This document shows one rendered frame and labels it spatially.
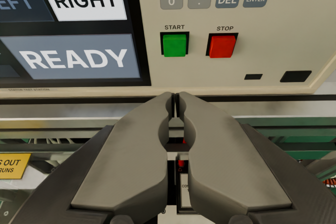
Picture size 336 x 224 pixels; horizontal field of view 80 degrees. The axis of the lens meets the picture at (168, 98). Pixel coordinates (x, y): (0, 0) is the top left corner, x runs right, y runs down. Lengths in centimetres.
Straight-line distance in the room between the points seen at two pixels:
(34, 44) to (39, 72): 3
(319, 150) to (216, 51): 20
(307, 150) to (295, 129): 6
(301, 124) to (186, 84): 13
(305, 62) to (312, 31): 3
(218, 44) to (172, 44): 4
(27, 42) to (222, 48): 16
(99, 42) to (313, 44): 17
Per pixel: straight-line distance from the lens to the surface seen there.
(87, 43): 18
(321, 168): 38
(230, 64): 19
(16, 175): 29
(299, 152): 31
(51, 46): 20
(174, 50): 17
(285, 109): 23
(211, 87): 21
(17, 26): 20
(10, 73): 24
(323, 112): 25
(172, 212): 51
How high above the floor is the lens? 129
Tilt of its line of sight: 53 degrees down
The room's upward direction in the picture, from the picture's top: 3 degrees counter-clockwise
